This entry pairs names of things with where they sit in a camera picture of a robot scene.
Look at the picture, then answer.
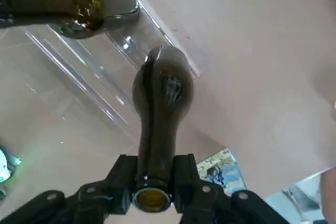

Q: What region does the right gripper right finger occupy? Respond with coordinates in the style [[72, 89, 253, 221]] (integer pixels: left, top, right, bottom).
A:
[[171, 153, 290, 224]]

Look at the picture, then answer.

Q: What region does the clear acrylic stepped shelf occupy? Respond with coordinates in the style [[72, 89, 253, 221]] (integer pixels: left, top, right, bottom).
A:
[[0, 0, 201, 141]]

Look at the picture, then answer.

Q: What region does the blue printed paper carton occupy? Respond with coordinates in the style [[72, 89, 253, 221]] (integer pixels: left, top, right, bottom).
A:
[[195, 148, 248, 196]]

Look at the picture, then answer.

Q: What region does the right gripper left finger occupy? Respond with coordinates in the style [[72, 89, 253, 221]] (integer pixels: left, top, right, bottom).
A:
[[0, 154, 138, 224]]

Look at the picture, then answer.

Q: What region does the straight-shouldered dark wine bottle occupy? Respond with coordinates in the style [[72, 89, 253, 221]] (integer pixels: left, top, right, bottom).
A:
[[0, 0, 106, 40]]

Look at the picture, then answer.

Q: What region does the sloped-shouldered dark wine bottle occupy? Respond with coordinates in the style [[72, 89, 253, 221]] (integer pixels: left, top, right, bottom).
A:
[[131, 45, 195, 214]]

